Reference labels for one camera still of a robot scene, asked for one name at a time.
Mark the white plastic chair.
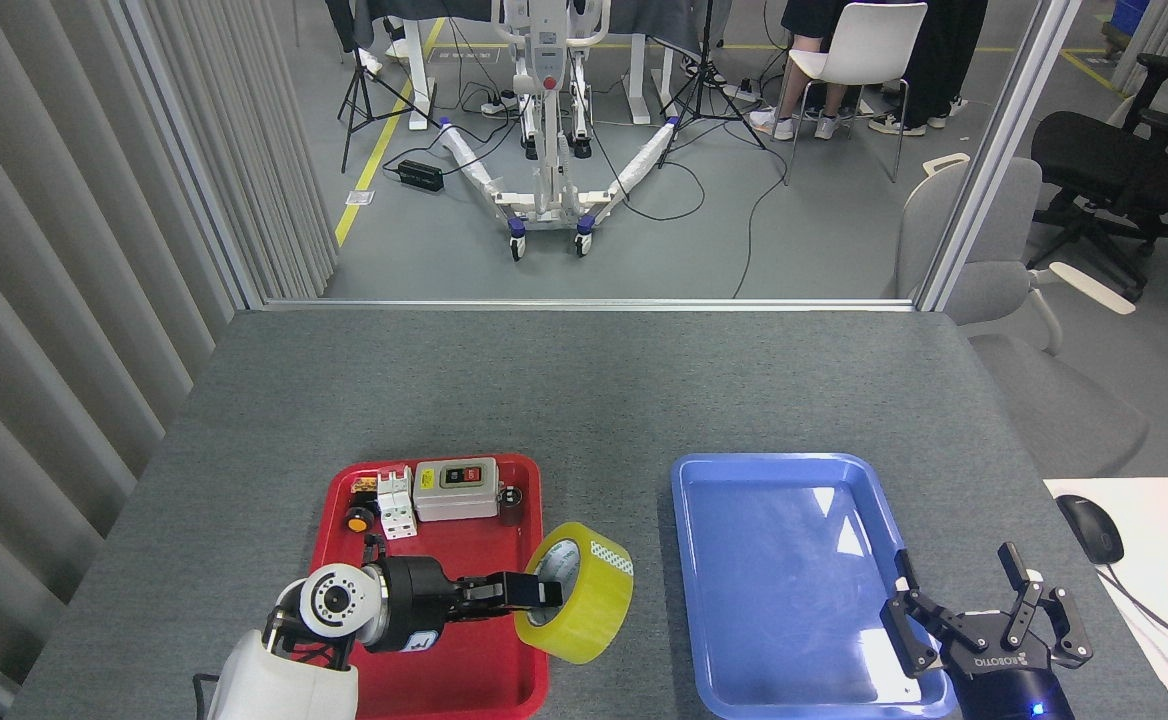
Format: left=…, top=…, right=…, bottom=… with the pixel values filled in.
left=782, top=2, right=929, bottom=187

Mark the black tripod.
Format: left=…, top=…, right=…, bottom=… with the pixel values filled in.
left=337, top=0, right=442, bottom=174
left=659, top=0, right=767, bottom=169

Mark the grey table with white legs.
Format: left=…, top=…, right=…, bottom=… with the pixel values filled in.
left=354, top=0, right=735, bottom=131

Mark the seated person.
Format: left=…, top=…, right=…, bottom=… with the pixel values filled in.
left=749, top=0, right=855, bottom=141

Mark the grey push button switch box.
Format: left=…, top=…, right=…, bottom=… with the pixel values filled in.
left=412, top=458, right=501, bottom=523

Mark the black computer mouse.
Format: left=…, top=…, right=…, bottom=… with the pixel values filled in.
left=1056, top=494, right=1125, bottom=566

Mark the grey pleated partition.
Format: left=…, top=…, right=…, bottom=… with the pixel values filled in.
left=0, top=0, right=340, bottom=720

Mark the black office chair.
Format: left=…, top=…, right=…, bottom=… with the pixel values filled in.
left=1029, top=52, right=1168, bottom=301

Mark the yellow tape roll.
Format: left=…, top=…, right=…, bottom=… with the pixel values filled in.
left=514, top=521, right=635, bottom=666

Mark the red plastic tray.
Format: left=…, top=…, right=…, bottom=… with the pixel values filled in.
left=309, top=453, right=549, bottom=720

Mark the black mouse cable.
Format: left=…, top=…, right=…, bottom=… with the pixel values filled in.
left=1104, top=563, right=1168, bottom=676

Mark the silver frame rail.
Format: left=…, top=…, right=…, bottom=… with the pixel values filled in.
left=262, top=298, right=917, bottom=313

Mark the white stand on wheels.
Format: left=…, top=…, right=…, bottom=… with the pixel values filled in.
left=439, top=0, right=680, bottom=263

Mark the white desk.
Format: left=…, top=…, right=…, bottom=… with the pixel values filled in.
left=1044, top=477, right=1168, bottom=720

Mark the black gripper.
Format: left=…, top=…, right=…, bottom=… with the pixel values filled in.
left=881, top=543, right=1093, bottom=720
left=382, top=555, right=565, bottom=656

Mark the black floor cable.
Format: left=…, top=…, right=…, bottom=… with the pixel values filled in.
left=732, top=150, right=795, bottom=299

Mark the silver frame post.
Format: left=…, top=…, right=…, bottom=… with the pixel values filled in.
left=912, top=0, right=1085, bottom=313
left=109, top=0, right=270, bottom=311

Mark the grey office chair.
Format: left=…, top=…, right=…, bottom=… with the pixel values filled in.
left=884, top=153, right=1150, bottom=479

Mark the blue plastic tray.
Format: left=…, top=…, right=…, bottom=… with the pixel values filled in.
left=671, top=452, right=957, bottom=720

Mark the standing person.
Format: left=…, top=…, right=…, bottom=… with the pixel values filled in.
left=869, top=0, right=990, bottom=138

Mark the white circuit breaker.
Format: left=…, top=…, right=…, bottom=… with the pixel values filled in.
left=375, top=467, right=417, bottom=541

